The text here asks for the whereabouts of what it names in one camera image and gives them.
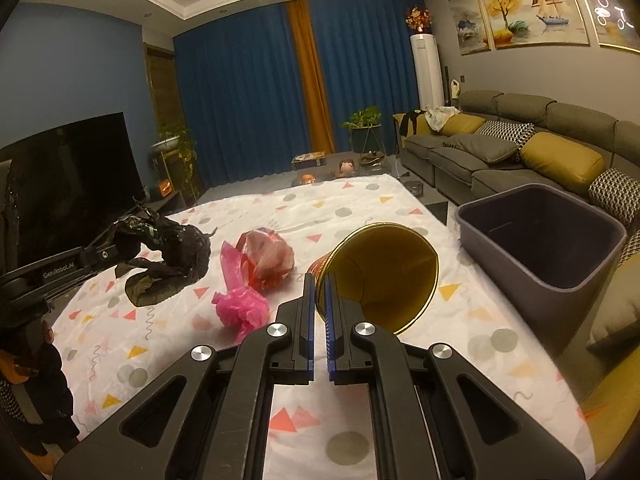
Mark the houndstooth cushion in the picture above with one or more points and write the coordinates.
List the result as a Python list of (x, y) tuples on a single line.
[(617, 195), (505, 132), (631, 250)]

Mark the black plastic bag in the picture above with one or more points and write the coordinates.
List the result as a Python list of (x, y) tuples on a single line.
[(180, 250)]

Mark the gold plant stand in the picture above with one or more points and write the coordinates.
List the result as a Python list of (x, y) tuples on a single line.
[(167, 170)]

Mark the small boat painting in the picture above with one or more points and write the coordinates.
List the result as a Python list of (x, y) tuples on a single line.
[(470, 22)]

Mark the grey cushion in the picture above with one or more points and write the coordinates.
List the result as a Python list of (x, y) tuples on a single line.
[(482, 149), (617, 315)]

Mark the pink plastic bag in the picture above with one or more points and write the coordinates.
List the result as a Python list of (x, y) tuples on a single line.
[(242, 312)]

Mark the doll head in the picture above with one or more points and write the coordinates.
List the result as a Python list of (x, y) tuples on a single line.
[(346, 166)]

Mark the large yellow cushion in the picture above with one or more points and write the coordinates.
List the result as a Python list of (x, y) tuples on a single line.
[(562, 162)]

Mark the grey sofa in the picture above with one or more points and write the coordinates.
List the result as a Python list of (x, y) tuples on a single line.
[(575, 115)]

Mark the white standing air conditioner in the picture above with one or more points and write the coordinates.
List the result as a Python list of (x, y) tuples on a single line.
[(427, 72)]

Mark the painting with light glare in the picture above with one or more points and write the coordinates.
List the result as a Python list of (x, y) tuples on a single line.
[(610, 15)]

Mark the red flower bouquet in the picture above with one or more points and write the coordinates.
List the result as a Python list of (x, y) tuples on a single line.
[(419, 19)]

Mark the potted plant in dark pot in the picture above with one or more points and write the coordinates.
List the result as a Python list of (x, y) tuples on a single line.
[(362, 117)]

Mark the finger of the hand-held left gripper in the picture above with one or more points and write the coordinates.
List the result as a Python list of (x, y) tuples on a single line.
[(112, 242)]

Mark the orange curtain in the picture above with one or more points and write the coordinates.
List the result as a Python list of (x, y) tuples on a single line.
[(310, 75)]

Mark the small orange toy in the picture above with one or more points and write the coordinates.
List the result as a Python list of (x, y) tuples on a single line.
[(308, 178)]

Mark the golden tree sailboat painting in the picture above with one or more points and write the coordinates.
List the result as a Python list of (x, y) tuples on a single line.
[(530, 7)]

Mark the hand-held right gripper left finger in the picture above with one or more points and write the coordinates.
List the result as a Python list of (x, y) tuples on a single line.
[(311, 350)]

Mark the potted plant in white bowl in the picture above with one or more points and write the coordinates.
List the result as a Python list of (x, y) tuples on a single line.
[(175, 140)]

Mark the person's left forearm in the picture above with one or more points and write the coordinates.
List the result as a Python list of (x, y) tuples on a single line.
[(55, 385)]

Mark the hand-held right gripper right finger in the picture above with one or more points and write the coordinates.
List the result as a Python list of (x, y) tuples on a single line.
[(330, 350)]

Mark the brown round tray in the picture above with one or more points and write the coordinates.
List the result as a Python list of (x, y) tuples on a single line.
[(371, 158)]

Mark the black cloth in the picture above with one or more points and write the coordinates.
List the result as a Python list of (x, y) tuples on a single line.
[(411, 121)]

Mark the yellow seat cushion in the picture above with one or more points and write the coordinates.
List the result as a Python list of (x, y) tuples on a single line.
[(617, 410)]

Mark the blue curtain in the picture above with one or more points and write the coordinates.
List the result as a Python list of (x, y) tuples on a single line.
[(365, 60), (235, 100)]

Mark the orange glowing ornament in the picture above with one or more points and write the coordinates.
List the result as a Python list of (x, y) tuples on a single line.
[(165, 189)]

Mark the small white ornament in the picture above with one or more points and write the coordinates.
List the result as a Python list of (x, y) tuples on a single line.
[(455, 88)]

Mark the brown bamboo blind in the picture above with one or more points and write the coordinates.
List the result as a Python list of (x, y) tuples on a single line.
[(160, 95)]

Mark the white cloth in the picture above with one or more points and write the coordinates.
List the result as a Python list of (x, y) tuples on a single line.
[(441, 117)]

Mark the small yellow cushion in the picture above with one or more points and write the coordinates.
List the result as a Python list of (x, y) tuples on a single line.
[(462, 124)]

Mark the patterned white tablecloth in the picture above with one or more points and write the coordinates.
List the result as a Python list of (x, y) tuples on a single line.
[(200, 395)]

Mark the grey plastic bin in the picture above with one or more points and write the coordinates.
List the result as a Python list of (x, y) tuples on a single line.
[(530, 285)]

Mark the printed red paper bucket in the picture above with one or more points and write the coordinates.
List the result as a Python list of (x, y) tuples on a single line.
[(390, 270)]

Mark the black flat television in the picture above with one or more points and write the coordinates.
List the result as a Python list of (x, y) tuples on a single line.
[(75, 175)]

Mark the red translucent plastic bag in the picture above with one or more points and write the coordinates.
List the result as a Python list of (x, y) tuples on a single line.
[(267, 260)]

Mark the printed flat box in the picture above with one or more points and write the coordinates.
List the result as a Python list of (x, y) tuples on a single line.
[(310, 160)]

